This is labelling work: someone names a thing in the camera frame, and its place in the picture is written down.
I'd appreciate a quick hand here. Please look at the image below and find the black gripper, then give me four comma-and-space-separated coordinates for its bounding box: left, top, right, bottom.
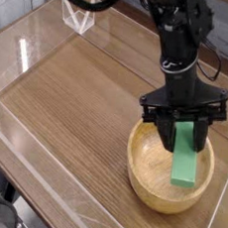
139, 65, 228, 153

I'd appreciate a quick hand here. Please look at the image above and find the green rectangular block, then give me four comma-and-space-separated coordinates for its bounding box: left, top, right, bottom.
171, 122, 197, 188

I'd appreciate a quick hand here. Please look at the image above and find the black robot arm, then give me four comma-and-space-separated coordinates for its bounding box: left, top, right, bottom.
68, 0, 228, 152

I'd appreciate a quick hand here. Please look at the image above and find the brown wooden bowl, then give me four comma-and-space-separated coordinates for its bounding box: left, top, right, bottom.
127, 120, 215, 214

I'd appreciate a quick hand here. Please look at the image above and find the clear acrylic tray wall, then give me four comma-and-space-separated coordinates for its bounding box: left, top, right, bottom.
0, 0, 228, 228

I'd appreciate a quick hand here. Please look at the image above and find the clear acrylic corner bracket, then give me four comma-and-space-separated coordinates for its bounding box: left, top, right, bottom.
61, 0, 95, 35

